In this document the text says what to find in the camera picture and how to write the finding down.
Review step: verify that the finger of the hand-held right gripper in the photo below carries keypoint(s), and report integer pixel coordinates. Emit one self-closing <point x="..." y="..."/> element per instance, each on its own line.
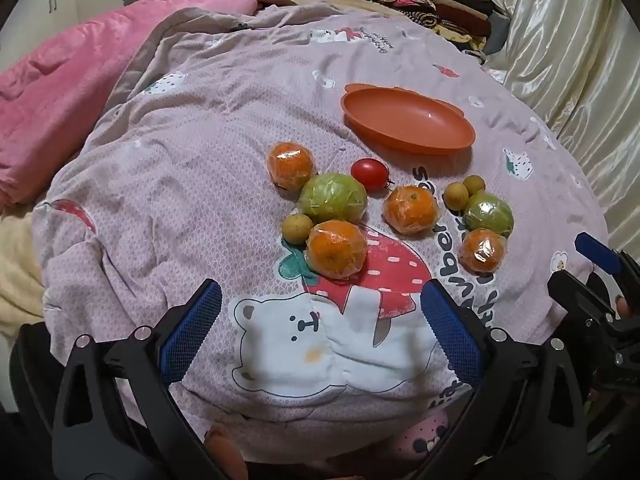
<point x="595" y="252"/>
<point x="580" y="295"/>

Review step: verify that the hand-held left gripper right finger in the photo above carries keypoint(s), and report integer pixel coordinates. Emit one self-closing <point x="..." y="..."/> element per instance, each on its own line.
<point x="452" y="332"/>

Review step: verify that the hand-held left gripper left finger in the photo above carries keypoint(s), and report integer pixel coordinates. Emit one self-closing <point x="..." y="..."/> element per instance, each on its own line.
<point x="192" y="330"/>

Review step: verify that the orange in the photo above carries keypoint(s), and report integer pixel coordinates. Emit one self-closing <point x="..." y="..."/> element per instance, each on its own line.
<point x="411" y="208"/>
<point x="291" y="165"/>
<point x="335" y="250"/>
<point x="482" y="251"/>

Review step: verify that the small green citrus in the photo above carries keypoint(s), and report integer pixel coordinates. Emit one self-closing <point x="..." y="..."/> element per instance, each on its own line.
<point x="487" y="215"/>

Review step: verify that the yellow-brown longan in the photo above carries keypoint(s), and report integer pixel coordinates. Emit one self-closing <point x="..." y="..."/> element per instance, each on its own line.
<point x="297" y="227"/>
<point x="474" y="185"/>
<point x="456" y="195"/>

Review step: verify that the red tomato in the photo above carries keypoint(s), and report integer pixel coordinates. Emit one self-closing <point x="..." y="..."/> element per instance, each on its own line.
<point x="369" y="174"/>

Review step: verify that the large green citrus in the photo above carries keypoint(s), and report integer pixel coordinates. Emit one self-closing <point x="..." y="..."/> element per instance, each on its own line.
<point x="332" y="197"/>

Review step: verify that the orange bear-shaped plate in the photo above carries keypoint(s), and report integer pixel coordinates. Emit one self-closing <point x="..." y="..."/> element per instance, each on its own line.
<point x="407" y="120"/>

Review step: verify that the pink dotted cloth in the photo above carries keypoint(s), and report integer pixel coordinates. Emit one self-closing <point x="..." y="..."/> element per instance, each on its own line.
<point x="425" y="435"/>

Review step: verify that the person's bare foot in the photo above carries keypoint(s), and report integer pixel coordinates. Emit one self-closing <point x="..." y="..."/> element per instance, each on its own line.
<point x="222" y="452"/>

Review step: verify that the purple printed blanket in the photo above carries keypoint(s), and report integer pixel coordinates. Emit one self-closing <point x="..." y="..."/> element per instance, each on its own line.
<point x="200" y="185"/>

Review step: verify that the cream satin curtain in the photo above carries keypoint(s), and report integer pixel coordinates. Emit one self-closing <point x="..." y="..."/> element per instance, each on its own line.
<point x="575" y="60"/>

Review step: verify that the pink quilt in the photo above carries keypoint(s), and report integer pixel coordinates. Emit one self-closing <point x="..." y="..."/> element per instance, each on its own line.
<point x="75" y="85"/>

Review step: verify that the pile of folded clothes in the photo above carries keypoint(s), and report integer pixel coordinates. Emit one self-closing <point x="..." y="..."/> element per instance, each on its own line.
<point x="435" y="5"/>

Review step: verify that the cream wardrobe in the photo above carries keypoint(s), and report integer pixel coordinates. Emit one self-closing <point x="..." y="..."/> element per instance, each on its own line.
<point x="55" y="0"/>

